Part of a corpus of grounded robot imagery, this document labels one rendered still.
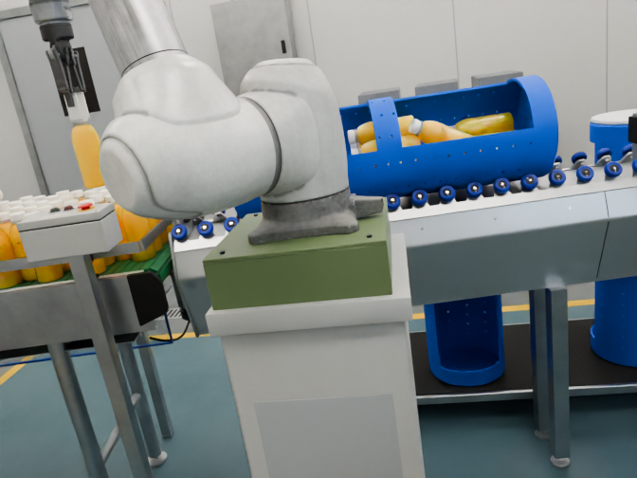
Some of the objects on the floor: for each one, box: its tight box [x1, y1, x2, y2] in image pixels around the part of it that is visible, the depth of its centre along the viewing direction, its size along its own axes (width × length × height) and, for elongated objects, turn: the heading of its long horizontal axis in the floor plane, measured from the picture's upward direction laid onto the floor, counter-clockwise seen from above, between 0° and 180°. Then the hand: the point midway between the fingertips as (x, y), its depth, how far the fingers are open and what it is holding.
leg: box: [545, 285, 570, 469], centre depth 171 cm, size 6×6×63 cm
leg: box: [529, 288, 550, 440], centre depth 185 cm, size 6×6×63 cm
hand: (77, 107), depth 141 cm, fingers closed on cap, 4 cm apart
